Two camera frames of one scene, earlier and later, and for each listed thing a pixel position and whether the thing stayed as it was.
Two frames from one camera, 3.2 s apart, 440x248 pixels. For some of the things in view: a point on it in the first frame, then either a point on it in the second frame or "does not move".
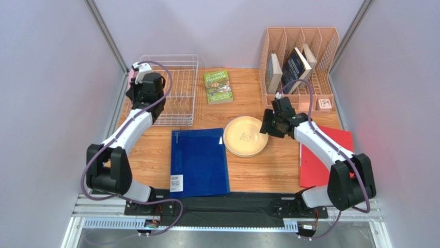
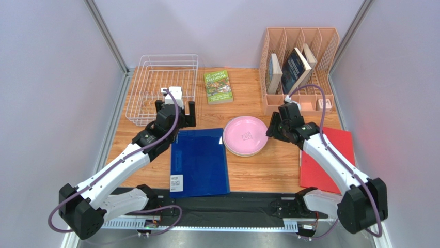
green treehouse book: x=218 y=87 does not move
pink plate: x=132 y=74 -> x=246 y=135
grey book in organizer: x=275 y=73 does not move
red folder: x=314 y=169 does not move
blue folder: x=198 y=163 does not move
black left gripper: x=131 y=93 -> x=189 y=120
